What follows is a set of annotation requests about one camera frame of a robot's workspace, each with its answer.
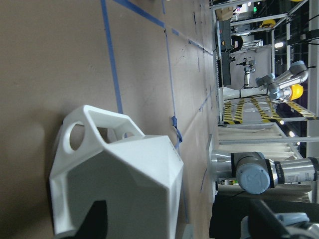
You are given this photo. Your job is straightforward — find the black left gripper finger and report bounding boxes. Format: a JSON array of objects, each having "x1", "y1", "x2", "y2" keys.
[{"x1": 54, "y1": 200, "x2": 108, "y2": 239}]

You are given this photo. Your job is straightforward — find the white angular cup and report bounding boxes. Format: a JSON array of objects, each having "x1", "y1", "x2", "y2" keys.
[{"x1": 49, "y1": 105, "x2": 183, "y2": 239}]

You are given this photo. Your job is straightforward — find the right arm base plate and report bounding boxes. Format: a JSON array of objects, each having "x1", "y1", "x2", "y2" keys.
[{"x1": 206, "y1": 134, "x2": 218, "y2": 203}]

